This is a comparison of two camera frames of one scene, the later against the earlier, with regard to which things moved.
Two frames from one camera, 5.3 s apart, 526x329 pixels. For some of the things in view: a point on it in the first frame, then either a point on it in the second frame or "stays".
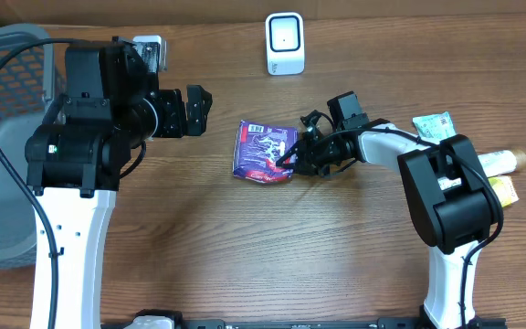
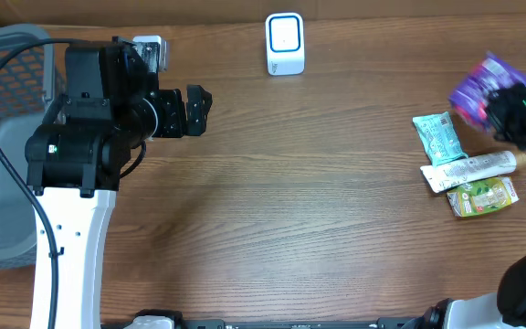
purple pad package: (257, 148) → (469, 99)
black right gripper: (310, 163) → (519, 138)
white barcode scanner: (285, 47) stays
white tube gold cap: (494, 163) stays
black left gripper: (172, 112) stays
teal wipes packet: (436, 127) stays
